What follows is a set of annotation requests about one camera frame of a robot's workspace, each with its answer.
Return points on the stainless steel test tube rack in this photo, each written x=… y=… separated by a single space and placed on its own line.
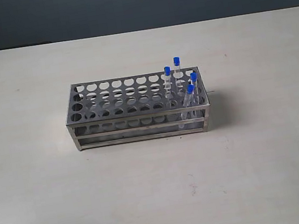
x=133 y=108

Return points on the blue-capped tube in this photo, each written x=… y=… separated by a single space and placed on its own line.
x=194 y=82
x=187 y=101
x=167 y=82
x=177 y=71

